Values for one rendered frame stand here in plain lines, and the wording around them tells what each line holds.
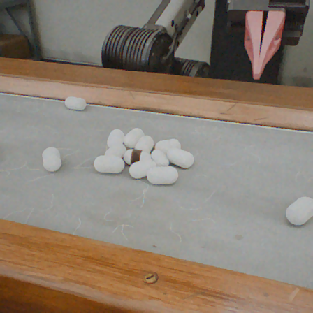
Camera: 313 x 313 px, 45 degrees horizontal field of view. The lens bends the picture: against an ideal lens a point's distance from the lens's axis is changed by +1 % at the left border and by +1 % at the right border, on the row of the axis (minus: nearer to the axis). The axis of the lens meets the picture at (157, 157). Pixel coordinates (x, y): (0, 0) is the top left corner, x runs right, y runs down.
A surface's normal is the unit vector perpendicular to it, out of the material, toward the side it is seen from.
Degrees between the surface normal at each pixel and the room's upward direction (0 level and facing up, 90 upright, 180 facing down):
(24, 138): 0
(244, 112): 45
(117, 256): 0
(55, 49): 88
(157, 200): 0
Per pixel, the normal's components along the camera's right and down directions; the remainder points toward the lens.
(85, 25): -0.35, 0.50
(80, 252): 0.00, -0.85
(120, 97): -0.21, -0.25
